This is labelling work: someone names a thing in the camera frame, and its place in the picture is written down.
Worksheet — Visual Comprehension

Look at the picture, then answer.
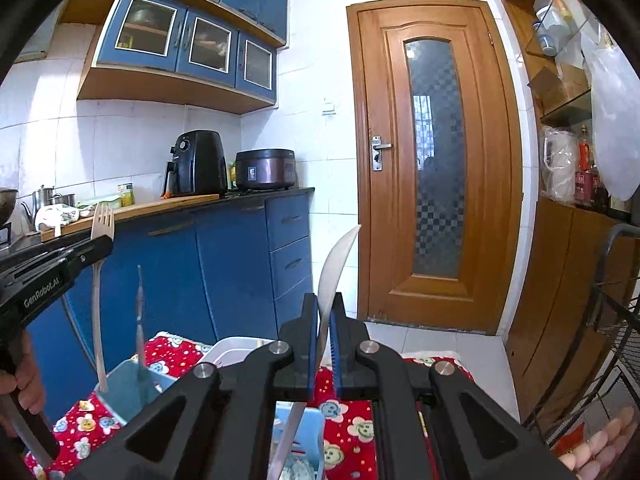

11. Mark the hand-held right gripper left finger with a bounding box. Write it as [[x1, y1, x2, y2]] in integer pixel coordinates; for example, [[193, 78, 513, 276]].
[[65, 292, 321, 480]]

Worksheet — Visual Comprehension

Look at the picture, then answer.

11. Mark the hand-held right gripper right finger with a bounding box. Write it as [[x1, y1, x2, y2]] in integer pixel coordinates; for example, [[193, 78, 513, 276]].
[[330, 292, 576, 480]]

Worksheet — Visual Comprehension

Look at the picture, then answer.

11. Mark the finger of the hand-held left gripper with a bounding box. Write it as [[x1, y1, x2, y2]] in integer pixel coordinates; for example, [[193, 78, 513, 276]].
[[52, 235, 115, 283]]

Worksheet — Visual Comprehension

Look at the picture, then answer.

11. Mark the beige plastic fork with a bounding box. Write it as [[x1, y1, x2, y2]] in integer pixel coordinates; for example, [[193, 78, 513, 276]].
[[90, 201, 116, 393]]

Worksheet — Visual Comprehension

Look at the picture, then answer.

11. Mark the person's left hand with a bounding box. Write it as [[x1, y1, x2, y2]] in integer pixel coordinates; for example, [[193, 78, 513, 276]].
[[0, 332, 45, 438]]

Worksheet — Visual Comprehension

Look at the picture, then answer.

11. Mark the red smiley printed cloth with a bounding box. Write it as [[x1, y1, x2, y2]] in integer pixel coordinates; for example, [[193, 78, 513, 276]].
[[25, 330, 476, 480]]

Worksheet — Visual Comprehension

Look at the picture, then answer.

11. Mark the steel kettle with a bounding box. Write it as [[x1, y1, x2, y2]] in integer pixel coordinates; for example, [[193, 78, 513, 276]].
[[20, 185, 58, 226]]

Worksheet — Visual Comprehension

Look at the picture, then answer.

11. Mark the grey metal utensil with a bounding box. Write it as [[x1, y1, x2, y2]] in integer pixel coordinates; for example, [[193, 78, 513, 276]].
[[135, 265, 149, 368]]

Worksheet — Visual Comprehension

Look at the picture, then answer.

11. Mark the small blue basket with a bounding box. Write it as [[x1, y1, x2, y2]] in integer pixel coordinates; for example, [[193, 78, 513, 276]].
[[272, 405, 326, 480]]

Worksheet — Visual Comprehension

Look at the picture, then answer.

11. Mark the white plastic container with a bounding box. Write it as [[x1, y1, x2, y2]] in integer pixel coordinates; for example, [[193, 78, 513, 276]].
[[202, 336, 276, 368]]

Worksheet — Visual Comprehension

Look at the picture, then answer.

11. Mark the dark wok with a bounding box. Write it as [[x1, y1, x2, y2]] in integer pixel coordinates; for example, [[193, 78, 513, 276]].
[[0, 187, 20, 226]]

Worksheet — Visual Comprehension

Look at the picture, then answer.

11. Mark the blue base cabinet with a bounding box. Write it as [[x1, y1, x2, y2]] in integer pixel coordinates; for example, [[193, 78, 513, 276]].
[[25, 187, 316, 411]]

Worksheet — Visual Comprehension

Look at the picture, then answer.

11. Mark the wooden door with glass panel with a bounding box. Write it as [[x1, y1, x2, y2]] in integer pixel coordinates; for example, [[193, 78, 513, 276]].
[[346, 0, 523, 336]]

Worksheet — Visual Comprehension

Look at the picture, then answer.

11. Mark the black air fryer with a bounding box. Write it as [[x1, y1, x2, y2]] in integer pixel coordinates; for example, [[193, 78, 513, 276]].
[[162, 130, 228, 197]]

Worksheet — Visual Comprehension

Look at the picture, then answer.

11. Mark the dark rice cooker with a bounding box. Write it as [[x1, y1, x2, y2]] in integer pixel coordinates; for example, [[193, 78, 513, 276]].
[[235, 148, 297, 192]]

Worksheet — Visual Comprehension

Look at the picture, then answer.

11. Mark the wooden cabinet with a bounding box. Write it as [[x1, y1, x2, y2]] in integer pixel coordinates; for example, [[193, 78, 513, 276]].
[[504, 195, 640, 431]]

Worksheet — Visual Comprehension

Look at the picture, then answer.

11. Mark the white jug in plastic wrap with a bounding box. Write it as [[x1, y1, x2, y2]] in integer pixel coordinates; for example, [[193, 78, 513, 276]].
[[539, 125, 581, 206]]

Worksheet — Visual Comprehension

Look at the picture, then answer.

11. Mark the red label bottle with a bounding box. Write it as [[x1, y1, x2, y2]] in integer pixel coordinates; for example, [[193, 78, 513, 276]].
[[575, 127, 608, 211]]

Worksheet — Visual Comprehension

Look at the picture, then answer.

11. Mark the cardboard box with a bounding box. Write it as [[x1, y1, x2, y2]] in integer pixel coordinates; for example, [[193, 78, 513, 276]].
[[527, 62, 588, 116]]

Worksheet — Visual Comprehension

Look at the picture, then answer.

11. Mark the white plastic bag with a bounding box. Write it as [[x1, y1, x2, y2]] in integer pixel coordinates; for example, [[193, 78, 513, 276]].
[[580, 35, 640, 203]]

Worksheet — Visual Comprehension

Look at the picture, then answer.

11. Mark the clear plastic jar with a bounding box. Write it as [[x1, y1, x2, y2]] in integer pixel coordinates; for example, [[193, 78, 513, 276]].
[[532, 5, 571, 57]]

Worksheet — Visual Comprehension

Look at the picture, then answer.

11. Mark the blue glass-front wall cabinet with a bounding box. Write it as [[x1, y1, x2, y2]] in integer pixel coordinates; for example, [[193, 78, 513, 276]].
[[77, 0, 278, 113]]

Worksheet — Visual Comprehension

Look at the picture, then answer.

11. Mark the black wire rack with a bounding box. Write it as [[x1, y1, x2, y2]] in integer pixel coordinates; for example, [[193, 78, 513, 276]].
[[522, 224, 640, 451]]

